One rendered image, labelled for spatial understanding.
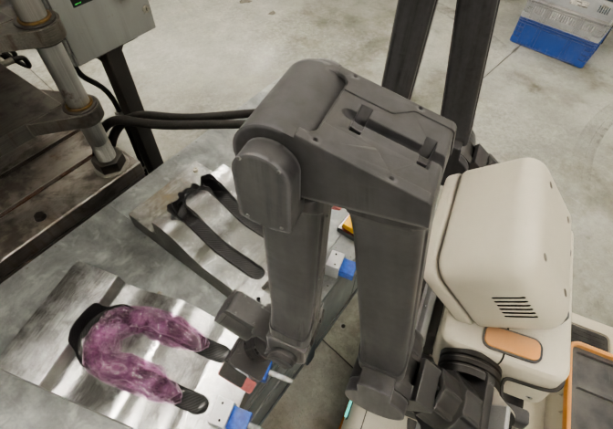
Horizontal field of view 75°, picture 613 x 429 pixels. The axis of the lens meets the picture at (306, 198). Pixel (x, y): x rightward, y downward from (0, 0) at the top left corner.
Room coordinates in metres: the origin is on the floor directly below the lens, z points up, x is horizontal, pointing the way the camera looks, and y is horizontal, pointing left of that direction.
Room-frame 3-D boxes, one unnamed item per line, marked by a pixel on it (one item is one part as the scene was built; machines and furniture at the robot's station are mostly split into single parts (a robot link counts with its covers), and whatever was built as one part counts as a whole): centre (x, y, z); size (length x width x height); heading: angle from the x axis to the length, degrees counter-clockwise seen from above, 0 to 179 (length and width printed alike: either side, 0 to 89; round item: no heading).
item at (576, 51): (3.14, -2.01, 0.11); 0.61 x 0.41 x 0.22; 48
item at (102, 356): (0.28, 0.35, 0.90); 0.26 x 0.18 x 0.08; 72
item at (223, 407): (0.15, 0.11, 0.86); 0.13 x 0.05 x 0.05; 72
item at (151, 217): (0.62, 0.22, 0.87); 0.50 x 0.26 x 0.14; 55
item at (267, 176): (0.21, 0.01, 1.40); 0.11 x 0.06 x 0.43; 158
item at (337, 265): (0.52, -0.13, 0.83); 0.13 x 0.05 x 0.05; 69
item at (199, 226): (0.60, 0.21, 0.92); 0.35 x 0.16 x 0.09; 55
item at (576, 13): (3.14, -2.01, 0.28); 0.61 x 0.41 x 0.15; 48
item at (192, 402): (0.28, 0.33, 0.88); 0.34 x 0.15 x 0.07; 72
